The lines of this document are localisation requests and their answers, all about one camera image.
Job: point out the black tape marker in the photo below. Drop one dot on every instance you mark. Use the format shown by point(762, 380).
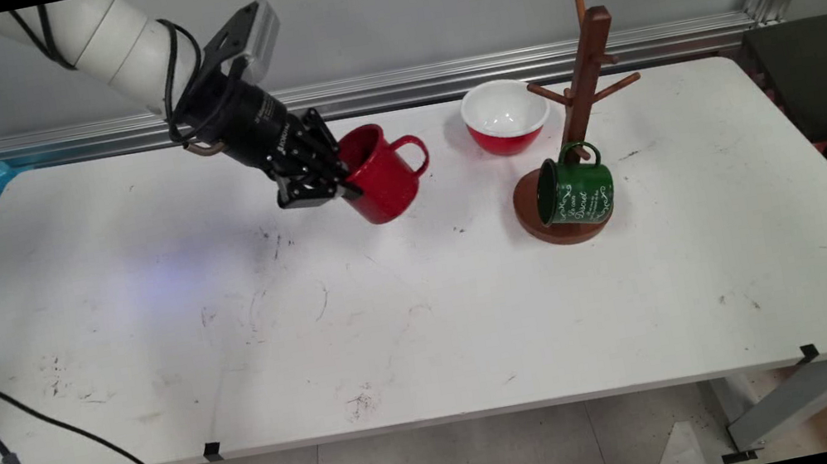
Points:
point(809, 353)
point(211, 450)

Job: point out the red enamel mug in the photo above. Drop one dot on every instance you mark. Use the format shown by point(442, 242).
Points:
point(384, 182)

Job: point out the horizontal aluminium frame rail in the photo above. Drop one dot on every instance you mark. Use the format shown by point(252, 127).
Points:
point(438, 79)

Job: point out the brown wooden mug tree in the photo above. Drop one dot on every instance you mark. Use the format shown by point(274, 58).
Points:
point(586, 60)

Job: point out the red bowl white inside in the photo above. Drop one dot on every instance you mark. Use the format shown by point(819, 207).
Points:
point(503, 140)

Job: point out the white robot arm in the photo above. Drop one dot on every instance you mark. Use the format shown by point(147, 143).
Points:
point(104, 40)

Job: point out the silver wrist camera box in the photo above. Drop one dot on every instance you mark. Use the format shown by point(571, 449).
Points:
point(260, 35)

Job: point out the green mug with white print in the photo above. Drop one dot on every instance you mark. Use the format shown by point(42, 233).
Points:
point(575, 192)

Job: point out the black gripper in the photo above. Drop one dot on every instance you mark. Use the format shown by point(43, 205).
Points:
point(240, 122)

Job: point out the grey table leg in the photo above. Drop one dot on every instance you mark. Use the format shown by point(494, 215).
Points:
point(802, 394)

